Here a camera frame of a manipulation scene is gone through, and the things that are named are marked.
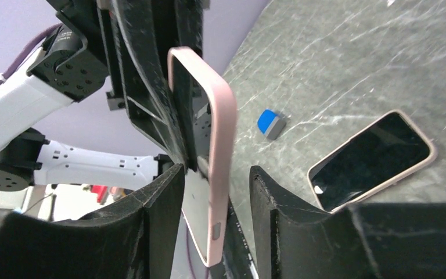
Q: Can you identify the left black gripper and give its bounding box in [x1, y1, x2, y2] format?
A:
[48, 1, 189, 167]

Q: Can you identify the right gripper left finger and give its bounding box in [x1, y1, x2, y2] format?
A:
[0, 164, 185, 278]

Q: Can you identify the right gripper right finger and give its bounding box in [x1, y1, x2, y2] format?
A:
[249, 166, 446, 278]

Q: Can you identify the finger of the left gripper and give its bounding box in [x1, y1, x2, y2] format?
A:
[175, 0, 203, 57]

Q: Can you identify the black smartphone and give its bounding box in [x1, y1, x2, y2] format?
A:
[310, 112, 431, 212]

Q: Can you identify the pink phone case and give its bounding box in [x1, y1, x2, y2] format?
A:
[167, 46, 238, 267]

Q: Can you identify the beige phone case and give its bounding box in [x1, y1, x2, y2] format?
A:
[307, 109, 438, 214]

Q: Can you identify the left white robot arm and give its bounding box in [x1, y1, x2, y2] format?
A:
[0, 1, 209, 192]

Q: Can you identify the blue grey small cylinder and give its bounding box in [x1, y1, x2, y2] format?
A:
[257, 109, 287, 140]

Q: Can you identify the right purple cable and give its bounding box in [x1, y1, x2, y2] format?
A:
[184, 223, 210, 279]

